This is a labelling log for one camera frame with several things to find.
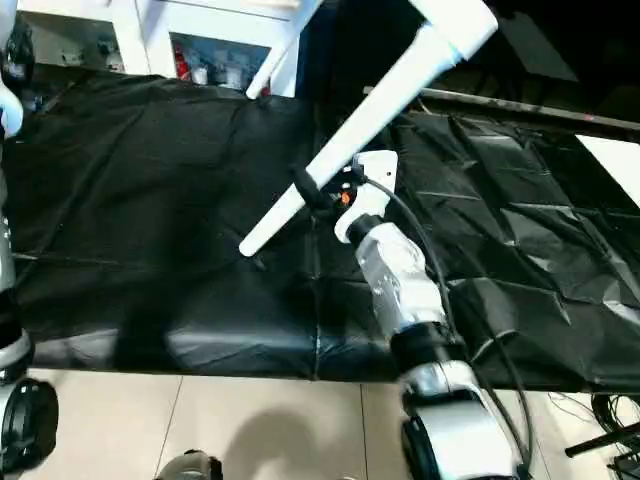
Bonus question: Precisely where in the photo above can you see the black coiled floor cables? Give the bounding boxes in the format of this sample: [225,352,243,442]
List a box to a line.
[589,392,640,432]

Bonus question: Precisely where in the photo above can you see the white glass-door cabinet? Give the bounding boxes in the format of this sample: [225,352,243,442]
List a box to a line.
[14,0,312,99]

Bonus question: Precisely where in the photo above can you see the large black backdrop sheet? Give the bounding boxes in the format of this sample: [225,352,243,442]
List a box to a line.
[298,0,640,126]

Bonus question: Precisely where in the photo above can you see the black plastic table mat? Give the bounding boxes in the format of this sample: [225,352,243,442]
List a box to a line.
[0,69,640,394]

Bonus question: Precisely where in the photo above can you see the long dark metal rod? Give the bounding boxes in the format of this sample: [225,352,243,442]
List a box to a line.
[418,87,640,132]

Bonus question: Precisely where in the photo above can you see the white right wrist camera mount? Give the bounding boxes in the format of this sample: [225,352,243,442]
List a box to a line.
[333,149,400,245]

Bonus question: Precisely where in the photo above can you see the white flat board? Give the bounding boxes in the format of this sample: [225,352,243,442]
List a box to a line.
[574,133,640,209]

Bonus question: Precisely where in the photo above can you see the black floor device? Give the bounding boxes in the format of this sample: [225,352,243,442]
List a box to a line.
[607,452,640,480]

